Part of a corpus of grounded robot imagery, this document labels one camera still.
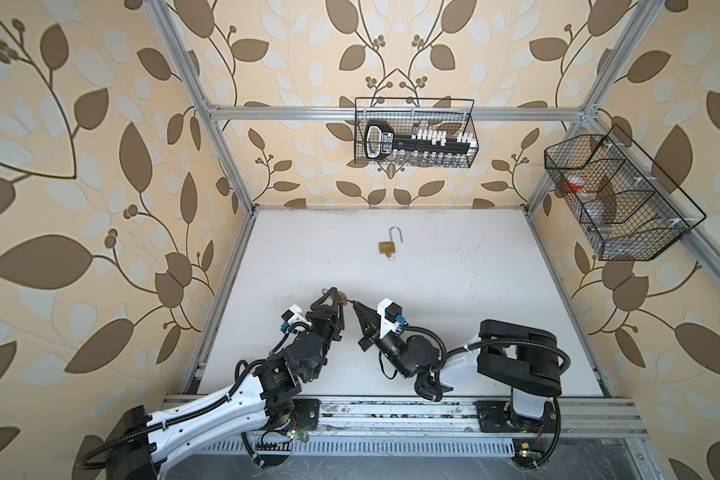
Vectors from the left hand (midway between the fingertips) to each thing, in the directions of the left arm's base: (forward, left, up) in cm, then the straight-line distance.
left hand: (345, 293), depth 72 cm
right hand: (-2, -3, -3) cm, 5 cm away
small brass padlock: (-1, +1, -2) cm, 2 cm away
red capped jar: (+30, -61, +11) cm, 69 cm away
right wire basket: (+20, -69, +13) cm, 73 cm away
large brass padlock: (+32, -12, -22) cm, 40 cm away
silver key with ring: (+27, -12, -21) cm, 36 cm away
